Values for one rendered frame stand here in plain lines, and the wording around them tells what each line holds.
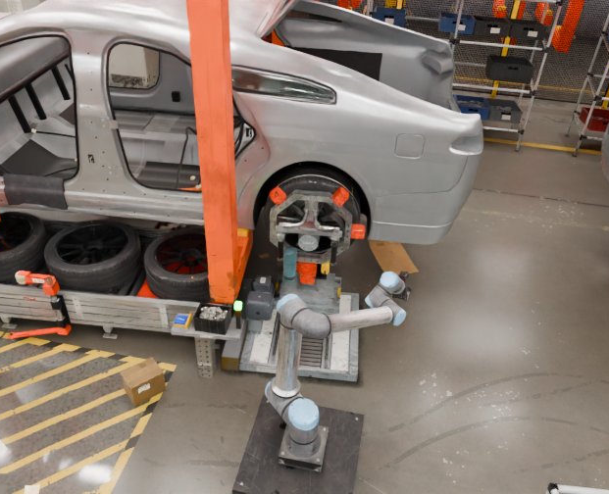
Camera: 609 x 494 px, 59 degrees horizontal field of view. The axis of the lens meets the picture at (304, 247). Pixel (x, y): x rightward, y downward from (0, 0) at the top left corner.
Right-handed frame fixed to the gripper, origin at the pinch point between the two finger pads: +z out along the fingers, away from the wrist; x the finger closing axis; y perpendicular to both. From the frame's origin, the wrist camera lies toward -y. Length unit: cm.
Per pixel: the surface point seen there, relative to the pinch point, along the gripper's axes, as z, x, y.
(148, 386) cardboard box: -24, -143, 93
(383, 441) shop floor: 37, -5, 87
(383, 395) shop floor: 56, -18, 60
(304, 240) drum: -8, -71, -20
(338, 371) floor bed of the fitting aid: 43, -47, 53
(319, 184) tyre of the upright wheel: -14, -67, -56
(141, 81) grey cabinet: 159, -470, -255
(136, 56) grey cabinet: 133, -465, -276
